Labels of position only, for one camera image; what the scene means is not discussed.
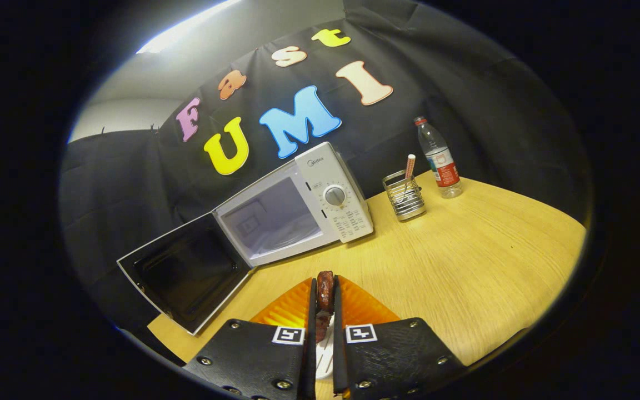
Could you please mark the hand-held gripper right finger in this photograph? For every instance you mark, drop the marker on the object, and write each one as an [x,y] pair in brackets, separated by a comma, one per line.
[338,361]

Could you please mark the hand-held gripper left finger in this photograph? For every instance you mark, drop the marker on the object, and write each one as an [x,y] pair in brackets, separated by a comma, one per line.
[310,361]

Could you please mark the reddish brown meat piece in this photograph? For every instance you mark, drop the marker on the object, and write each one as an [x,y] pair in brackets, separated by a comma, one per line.
[325,291]

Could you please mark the white toaster oven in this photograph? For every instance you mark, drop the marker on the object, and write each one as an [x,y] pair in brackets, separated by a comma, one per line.
[348,222]

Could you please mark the small white rectangular tray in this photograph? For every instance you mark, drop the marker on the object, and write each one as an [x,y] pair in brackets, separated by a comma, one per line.
[324,358]

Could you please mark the red checkered stick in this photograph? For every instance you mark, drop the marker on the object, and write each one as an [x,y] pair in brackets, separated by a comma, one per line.
[410,166]

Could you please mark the clear water bottle red label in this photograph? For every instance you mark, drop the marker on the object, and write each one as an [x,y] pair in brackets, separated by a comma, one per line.
[443,169]

